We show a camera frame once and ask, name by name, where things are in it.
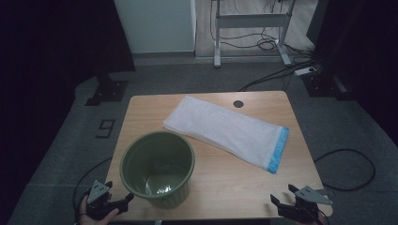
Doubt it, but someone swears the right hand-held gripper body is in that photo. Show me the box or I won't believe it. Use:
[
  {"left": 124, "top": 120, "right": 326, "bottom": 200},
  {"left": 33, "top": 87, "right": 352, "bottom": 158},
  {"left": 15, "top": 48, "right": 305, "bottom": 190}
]
[{"left": 278, "top": 185, "right": 334, "bottom": 224}]

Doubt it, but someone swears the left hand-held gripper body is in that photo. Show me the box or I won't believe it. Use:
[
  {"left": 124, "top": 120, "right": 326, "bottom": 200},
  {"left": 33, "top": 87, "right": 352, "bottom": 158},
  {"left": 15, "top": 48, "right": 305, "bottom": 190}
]
[{"left": 84, "top": 180, "right": 129, "bottom": 221}]

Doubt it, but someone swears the green plastic trash bin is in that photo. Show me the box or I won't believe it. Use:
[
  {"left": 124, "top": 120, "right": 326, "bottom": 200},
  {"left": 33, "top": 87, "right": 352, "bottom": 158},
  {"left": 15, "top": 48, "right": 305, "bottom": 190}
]
[{"left": 119, "top": 130, "right": 196, "bottom": 210}]

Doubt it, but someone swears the white trash bag blue band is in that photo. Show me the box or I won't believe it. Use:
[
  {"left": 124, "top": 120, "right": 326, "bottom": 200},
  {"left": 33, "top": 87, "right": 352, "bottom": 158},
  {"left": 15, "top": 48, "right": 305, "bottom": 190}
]
[{"left": 162, "top": 95, "right": 290, "bottom": 174}]

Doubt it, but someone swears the person's left hand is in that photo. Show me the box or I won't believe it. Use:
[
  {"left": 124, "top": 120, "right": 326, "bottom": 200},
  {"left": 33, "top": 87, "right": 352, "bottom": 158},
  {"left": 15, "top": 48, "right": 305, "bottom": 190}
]
[{"left": 78, "top": 196, "right": 120, "bottom": 225}]

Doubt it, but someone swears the person's right hand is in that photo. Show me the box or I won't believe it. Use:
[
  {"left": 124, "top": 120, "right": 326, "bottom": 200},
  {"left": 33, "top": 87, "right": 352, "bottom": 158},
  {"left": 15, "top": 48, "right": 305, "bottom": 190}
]
[{"left": 308, "top": 212, "right": 329, "bottom": 225}]

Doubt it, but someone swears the black metal stand base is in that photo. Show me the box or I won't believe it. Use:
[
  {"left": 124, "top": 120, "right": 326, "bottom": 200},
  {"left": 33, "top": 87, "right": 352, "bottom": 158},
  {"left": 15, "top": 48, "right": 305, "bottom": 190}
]
[
  {"left": 84, "top": 72, "right": 130, "bottom": 107},
  {"left": 300, "top": 72, "right": 353, "bottom": 101}
]

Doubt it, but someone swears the white power strip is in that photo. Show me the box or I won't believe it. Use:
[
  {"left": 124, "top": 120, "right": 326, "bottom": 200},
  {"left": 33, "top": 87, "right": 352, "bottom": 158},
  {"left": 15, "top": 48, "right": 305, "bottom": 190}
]
[{"left": 294, "top": 66, "right": 317, "bottom": 77}]

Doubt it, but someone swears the dark curtain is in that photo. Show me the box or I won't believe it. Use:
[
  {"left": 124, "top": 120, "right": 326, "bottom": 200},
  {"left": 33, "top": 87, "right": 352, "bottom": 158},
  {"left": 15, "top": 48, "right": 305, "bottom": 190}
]
[
  {"left": 306, "top": 0, "right": 398, "bottom": 148},
  {"left": 0, "top": 0, "right": 136, "bottom": 219}
]

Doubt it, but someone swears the white cabinet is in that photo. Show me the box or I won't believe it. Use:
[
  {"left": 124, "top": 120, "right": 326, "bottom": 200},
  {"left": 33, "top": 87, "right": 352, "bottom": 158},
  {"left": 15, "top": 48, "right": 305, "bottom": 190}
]
[{"left": 113, "top": 0, "right": 197, "bottom": 54}]

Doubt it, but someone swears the black curved floor cable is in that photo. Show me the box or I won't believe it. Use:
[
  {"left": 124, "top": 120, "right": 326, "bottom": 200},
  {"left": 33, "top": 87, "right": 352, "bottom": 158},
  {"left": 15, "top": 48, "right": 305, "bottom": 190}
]
[{"left": 72, "top": 156, "right": 114, "bottom": 225}]

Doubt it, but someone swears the black looped floor cable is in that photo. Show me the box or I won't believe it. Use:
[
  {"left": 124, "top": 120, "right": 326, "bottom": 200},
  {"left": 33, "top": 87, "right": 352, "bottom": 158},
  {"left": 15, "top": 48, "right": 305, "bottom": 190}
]
[{"left": 314, "top": 148, "right": 376, "bottom": 192}]

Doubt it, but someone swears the thick black cable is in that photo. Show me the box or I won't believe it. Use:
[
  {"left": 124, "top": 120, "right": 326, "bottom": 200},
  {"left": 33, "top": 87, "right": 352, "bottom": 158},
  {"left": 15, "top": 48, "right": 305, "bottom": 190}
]
[{"left": 238, "top": 57, "right": 323, "bottom": 93}]

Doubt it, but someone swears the tangle of thin black cables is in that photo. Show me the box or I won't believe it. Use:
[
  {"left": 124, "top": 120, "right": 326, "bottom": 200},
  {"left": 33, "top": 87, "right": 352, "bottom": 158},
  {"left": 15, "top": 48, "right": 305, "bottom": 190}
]
[{"left": 208, "top": 0, "right": 315, "bottom": 59}]

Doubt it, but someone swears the white metal desk frame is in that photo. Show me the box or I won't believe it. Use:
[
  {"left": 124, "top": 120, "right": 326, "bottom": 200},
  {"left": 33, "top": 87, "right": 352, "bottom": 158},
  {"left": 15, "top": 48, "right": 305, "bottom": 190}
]
[{"left": 211, "top": 0, "right": 297, "bottom": 68}]

